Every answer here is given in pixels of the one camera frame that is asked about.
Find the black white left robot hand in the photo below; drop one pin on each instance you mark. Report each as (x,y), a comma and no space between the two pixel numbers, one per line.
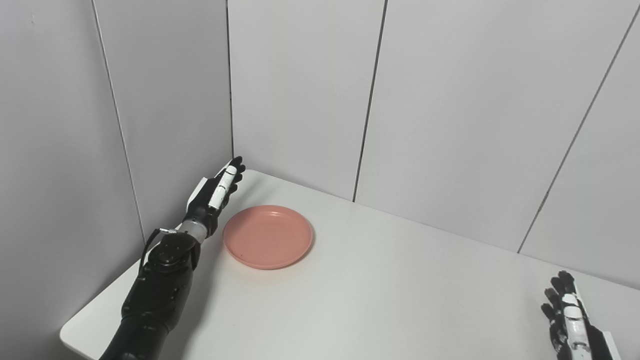
(205,205)

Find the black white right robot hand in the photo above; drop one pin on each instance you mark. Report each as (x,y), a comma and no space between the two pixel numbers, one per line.
(575,335)

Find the pink round plate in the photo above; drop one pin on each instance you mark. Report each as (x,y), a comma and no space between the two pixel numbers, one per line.
(267,236)

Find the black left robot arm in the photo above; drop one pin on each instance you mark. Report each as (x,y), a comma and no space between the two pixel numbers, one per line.
(155,295)

